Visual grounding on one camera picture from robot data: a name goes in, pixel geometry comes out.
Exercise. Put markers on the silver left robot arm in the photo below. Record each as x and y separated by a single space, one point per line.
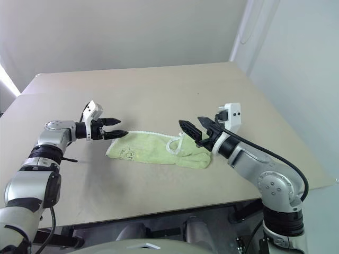
50 138

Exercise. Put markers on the black table frame bar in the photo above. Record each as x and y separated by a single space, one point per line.
58 238
245 211

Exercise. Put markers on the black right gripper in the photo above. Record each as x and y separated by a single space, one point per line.
212 136

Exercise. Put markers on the grey robot torso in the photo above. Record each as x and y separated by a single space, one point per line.
119 248

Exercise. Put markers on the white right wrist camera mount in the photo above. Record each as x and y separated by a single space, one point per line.
234 116

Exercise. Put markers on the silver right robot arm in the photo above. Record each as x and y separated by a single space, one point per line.
247 160

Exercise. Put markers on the light green towel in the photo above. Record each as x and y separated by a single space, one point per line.
151 148

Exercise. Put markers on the dark rounded grey shape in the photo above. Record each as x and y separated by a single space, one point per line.
132 232
197 228

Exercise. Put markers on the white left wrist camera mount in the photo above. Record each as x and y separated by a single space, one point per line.
89 111

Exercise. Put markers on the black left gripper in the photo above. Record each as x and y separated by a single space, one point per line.
96 131

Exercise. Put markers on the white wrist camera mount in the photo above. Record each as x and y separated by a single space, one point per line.
89 111
234 116

